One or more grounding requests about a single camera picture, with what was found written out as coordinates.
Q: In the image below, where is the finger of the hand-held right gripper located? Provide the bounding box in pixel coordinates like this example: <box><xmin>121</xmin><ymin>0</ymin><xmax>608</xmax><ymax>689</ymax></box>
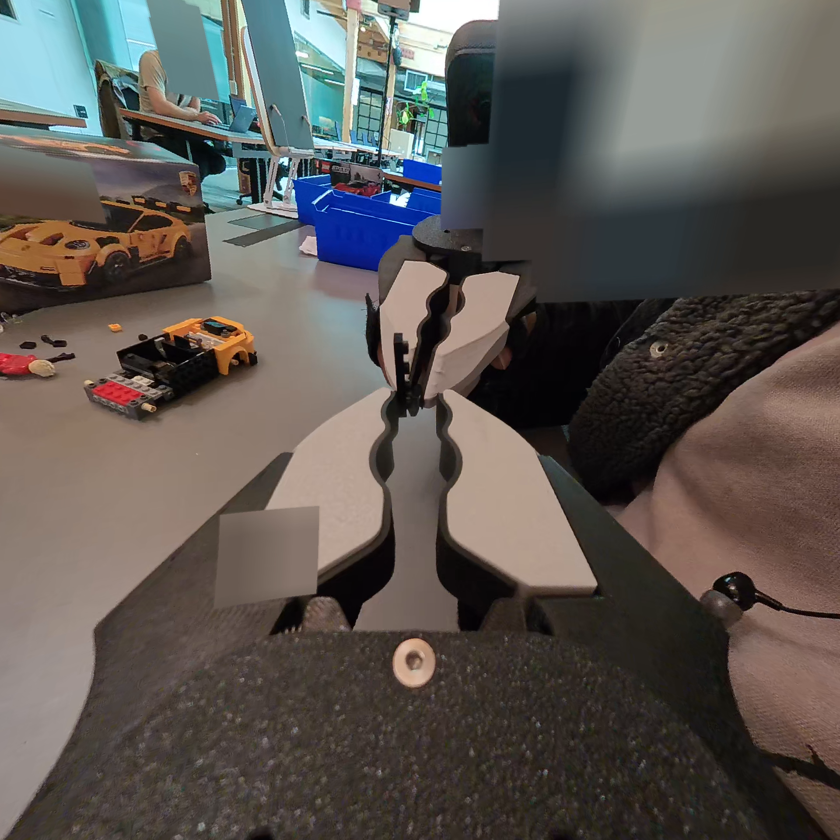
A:
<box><xmin>381</xmin><ymin>260</ymin><xmax>454</xmax><ymax>403</ymax></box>
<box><xmin>423</xmin><ymin>270</ymin><xmax>524</xmax><ymax>403</ymax></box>

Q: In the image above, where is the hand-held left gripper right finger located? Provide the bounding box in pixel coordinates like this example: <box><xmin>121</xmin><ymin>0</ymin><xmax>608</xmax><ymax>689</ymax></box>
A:
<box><xmin>434</xmin><ymin>390</ymin><xmax>599</xmax><ymax>597</ymax></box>

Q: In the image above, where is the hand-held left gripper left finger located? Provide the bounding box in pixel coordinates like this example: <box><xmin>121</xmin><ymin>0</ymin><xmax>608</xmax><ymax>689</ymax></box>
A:
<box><xmin>266</xmin><ymin>387</ymin><xmax>399</xmax><ymax>584</ymax></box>

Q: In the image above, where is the black lego plate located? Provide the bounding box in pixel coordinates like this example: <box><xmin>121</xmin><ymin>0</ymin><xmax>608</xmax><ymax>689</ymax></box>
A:
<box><xmin>392</xmin><ymin>331</ymin><xmax>422</xmax><ymax>419</ymax></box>

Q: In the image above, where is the person's right forearm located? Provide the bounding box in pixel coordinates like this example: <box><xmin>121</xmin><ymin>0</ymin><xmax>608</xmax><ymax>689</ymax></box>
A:
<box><xmin>469</xmin><ymin>298</ymin><xmax>664</xmax><ymax>431</ymax></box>

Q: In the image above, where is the black lego box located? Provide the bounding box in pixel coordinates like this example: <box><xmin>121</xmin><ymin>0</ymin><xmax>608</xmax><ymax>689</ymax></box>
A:
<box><xmin>315</xmin><ymin>161</ymin><xmax>383</xmax><ymax>198</ymax></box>

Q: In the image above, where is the partly built lego car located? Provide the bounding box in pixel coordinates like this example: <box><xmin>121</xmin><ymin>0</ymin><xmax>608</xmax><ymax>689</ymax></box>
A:
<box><xmin>83</xmin><ymin>317</ymin><xmax>259</xmax><ymax>422</ymax></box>

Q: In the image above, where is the yellow car lego box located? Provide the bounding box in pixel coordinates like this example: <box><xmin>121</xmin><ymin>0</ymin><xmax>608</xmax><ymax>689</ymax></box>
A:
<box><xmin>0</xmin><ymin>125</ymin><xmax>213</xmax><ymax>311</ymax></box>

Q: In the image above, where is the red lego minifigure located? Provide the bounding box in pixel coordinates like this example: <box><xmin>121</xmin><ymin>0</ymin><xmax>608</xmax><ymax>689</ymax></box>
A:
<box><xmin>0</xmin><ymin>352</ymin><xmax>57</xmax><ymax>379</ymax></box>

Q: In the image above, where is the person's right hand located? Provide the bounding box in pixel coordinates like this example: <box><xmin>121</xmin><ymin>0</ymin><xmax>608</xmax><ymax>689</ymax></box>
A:
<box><xmin>489</xmin><ymin>308</ymin><xmax>544</xmax><ymax>395</ymax></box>

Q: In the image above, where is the blue storage bin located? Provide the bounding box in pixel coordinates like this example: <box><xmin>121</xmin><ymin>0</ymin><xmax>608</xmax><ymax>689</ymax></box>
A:
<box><xmin>402</xmin><ymin>157</ymin><xmax>443</xmax><ymax>193</ymax></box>
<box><xmin>292</xmin><ymin>174</ymin><xmax>355</xmax><ymax>227</ymax></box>
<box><xmin>314</xmin><ymin>190</ymin><xmax>442</xmax><ymax>271</ymax></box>

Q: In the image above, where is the green plant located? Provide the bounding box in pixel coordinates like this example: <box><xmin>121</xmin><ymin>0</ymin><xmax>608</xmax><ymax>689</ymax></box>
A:
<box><xmin>395</xmin><ymin>80</ymin><xmax>437</xmax><ymax>130</ymax></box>

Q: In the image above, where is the dark tape strip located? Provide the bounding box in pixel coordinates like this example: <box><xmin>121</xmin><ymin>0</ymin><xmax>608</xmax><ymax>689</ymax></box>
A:
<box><xmin>222</xmin><ymin>213</ymin><xmax>304</xmax><ymax>249</ymax></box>

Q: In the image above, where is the dark fleece jacket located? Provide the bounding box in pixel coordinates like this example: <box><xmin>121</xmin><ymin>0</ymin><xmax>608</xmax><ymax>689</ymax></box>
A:
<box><xmin>567</xmin><ymin>289</ymin><xmax>840</xmax><ymax>506</ymax></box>

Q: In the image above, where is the black tripod stand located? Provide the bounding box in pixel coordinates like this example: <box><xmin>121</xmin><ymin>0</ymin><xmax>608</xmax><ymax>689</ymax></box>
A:
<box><xmin>375</xmin><ymin>0</ymin><xmax>422</xmax><ymax>165</ymax></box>

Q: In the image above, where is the dark board on stand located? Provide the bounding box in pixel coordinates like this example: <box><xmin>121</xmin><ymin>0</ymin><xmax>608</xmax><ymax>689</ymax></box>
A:
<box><xmin>238</xmin><ymin>0</ymin><xmax>317</xmax><ymax>212</ymax></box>

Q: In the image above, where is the wooden office desk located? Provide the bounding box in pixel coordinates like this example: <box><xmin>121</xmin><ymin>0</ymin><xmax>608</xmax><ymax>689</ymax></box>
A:
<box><xmin>120</xmin><ymin>107</ymin><xmax>283</xmax><ymax>198</ymax></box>
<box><xmin>0</xmin><ymin>98</ymin><xmax>88</xmax><ymax>130</ymax></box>

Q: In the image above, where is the office chair with jacket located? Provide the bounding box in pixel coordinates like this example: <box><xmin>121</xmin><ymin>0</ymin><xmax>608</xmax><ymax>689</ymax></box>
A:
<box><xmin>94</xmin><ymin>59</ymin><xmax>142</xmax><ymax>140</ymax></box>

